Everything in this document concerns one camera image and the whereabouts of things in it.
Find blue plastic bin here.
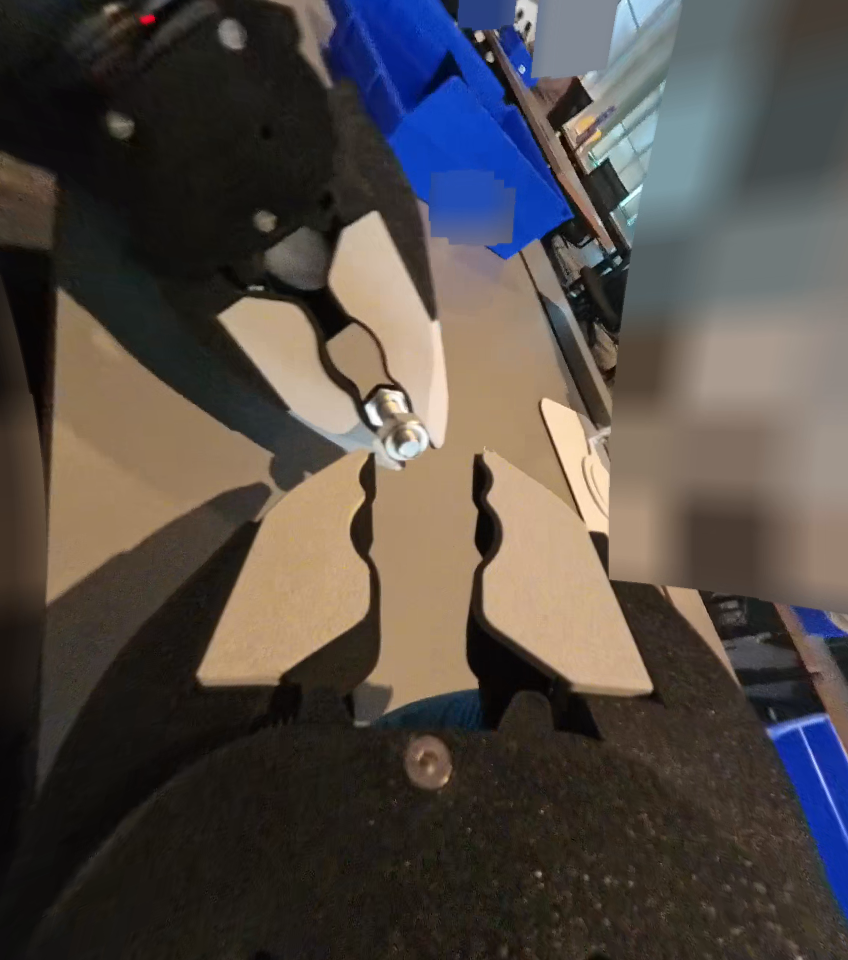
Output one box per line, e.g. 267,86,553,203
765,712,848,960
326,0,575,260

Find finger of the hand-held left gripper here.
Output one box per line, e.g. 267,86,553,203
217,296,374,453
326,210,447,450

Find white stand base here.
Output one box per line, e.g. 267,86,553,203
540,397,612,537

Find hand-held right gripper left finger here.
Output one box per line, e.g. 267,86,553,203
197,452,381,687

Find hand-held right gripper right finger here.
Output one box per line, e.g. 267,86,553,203
472,452,653,697

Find steel hex nut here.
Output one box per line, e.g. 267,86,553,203
381,416,432,461

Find steel bolt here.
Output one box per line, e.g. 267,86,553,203
362,386,425,455

